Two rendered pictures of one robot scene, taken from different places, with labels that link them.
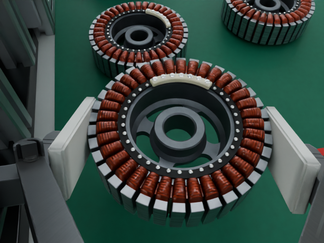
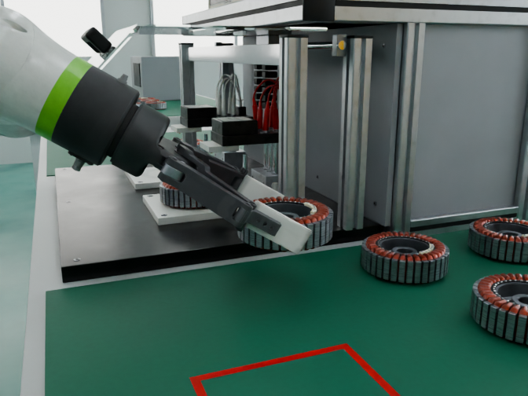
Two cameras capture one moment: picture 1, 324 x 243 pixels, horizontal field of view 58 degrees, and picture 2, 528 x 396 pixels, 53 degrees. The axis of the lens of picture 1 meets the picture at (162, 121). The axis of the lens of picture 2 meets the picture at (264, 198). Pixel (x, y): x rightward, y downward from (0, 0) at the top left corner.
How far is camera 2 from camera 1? 60 cm
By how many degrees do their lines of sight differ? 73
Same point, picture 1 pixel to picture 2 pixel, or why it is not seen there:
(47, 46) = not seen: hidden behind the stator
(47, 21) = (393, 228)
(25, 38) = (352, 211)
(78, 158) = (253, 195)
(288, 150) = (269, 211)
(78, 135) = (261, 188)
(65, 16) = not seen: hidden behind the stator
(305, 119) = (384, 344)
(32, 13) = (383, 214)
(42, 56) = not seen: hidden behind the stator
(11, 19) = (347, 192)
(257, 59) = (450, 320)
